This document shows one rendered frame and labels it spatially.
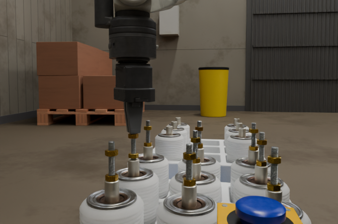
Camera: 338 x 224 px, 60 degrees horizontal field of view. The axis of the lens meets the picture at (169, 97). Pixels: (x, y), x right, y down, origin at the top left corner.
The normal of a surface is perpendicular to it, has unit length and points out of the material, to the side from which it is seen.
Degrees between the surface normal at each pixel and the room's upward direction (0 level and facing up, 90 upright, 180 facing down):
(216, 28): 90
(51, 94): 90
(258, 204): 0
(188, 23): 90
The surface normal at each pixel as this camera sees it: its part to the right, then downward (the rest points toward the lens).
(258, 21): -0.13, 0.05
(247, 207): -0.05, -1.00
